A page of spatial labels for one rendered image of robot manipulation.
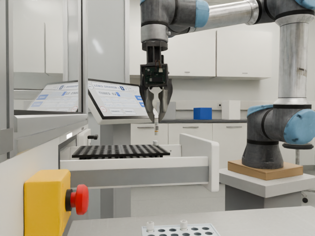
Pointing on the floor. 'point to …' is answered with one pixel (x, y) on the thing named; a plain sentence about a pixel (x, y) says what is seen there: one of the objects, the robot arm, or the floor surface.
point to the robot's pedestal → (263, 191)
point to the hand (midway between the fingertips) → (156, 117)
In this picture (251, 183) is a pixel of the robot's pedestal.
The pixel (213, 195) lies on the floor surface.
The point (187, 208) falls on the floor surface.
